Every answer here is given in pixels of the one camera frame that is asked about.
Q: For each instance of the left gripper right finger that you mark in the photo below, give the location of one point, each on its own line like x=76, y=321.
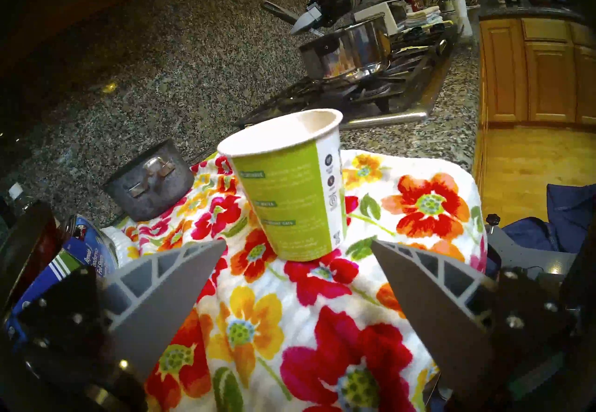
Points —
x=428, y=313

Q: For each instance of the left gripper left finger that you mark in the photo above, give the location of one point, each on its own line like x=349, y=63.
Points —
x=158, y=299

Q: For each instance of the green white paper oats cup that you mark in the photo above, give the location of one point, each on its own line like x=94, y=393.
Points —
x=293, y=192

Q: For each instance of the stainless steel pot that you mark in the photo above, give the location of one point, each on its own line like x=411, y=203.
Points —
x=349, y=50

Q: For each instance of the white toaster oven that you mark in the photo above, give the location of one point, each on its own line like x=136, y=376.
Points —
x=377, y=10

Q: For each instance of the blue foil box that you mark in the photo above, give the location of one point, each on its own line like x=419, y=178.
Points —
x=84, y=253

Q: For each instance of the floral kitchen towel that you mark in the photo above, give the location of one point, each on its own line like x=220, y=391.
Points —
x=326, y=322

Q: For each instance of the steel gas cooktop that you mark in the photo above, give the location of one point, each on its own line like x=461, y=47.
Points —
x=386, y=94

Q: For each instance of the small dark saucepan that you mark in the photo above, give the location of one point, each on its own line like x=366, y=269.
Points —
x=149, y=183

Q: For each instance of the folded dish towels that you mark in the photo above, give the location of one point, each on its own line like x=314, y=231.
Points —
x=423, y=15

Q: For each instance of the tall white cup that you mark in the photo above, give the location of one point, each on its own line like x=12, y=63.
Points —
x=461, y=15

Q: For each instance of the white capped dark bottle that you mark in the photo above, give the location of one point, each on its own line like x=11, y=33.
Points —
x=21, y=192

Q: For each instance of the blue cloth cover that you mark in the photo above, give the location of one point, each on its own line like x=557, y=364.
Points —
x=570, y=211

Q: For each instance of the wooden upper cabinet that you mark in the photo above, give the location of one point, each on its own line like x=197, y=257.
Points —
x=70, y=6

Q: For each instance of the wooden lower cabinets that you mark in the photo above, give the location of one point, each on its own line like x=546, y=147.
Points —
x=549, y=76

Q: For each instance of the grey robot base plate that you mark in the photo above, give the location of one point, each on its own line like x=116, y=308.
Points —
x=521, y=253

